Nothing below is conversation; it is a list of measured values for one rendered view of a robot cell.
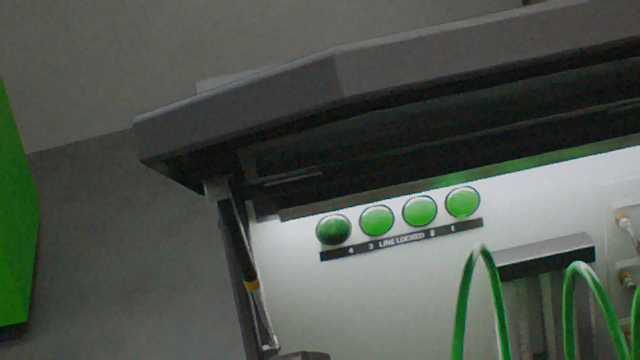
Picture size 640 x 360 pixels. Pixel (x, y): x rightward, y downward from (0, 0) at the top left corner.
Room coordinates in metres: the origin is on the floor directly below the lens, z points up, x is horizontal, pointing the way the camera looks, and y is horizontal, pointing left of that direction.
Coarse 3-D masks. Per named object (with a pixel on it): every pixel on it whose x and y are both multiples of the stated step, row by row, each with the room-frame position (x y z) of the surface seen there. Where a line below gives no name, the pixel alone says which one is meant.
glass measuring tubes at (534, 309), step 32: (512, 256) 1.50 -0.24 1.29; (544, 256) 1.49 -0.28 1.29; (576, 256) 1.49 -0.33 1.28; (512, 288) 1.50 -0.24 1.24; (544, 288) 1.52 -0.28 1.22; (576, 288) 1.50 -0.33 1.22; (512, 320) 1.49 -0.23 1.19; (544, 320) 1.52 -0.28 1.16; (576, 320) 1.52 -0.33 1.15; (512, 352) 1.49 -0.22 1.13; (544, 352) 1.50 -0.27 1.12; (576, 352) 1.52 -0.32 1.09
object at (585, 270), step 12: (576, 264) 1.32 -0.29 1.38; (588, 276) 1.28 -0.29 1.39; (564, 288) 1.38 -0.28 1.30; (600, 288) 1.25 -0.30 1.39; (564, 300) 1.39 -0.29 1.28; (600, 300) 1.24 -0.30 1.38; (564, 312) 1.40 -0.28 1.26; (612, 312) 1.22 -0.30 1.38; (564, 324) 1.40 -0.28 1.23; (612, 324) 1.20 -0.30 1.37; (564, 336) 1.41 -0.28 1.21; (612, 336) 1.19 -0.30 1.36; (624, 348) 1.17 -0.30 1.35
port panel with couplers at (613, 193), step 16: (608, 192) 1.53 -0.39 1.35; (624, 192) 1.53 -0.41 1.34; (608, 208) 1.53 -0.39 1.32; (624, 208) 1.53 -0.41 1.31; (608, 224) 1.53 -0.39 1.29; (624, 224) 1.51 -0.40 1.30; (608, 240) 1.53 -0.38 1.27; (624, 240) 1.53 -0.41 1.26; (608, 256) 1.53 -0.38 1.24; (624, 256) 1.53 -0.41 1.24; (608, 272) 1.53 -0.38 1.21; (624, 272) 1.53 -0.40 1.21; (608, 288) 1.53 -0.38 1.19; (624, 288) 1.52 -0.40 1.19; (624, 304) 1.53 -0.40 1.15; (624, 320) 1.53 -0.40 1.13; (624, 336) 1.52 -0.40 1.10
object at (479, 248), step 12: (468, 252) 1.31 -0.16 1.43; (480, 252) 1.32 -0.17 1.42; (468, 264) 1.28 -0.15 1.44; (492, 264) 1.40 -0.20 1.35; (468, 276) 1.26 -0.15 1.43; (492, 276) 1.41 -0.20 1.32; (468, 288) 1.24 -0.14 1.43; (492, 288) 1.42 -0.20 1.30; (456, 300) 1.23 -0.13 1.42; (456, 312) 1.21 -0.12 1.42; (504, 312) 1.43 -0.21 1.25; (456, 324) 1.19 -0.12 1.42; (504, 324) 1.44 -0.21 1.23; (456, 336) 1.18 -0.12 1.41; (504, 336) 1.44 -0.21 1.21; (456, 348) 1.17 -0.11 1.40; (504, 348) 1.44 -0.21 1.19
